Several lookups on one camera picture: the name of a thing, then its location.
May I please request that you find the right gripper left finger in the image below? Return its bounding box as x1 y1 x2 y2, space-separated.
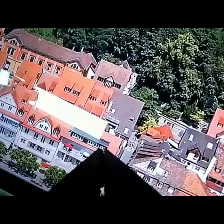
49 149 105 197

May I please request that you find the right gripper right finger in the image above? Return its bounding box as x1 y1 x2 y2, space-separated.
101 149 162 197

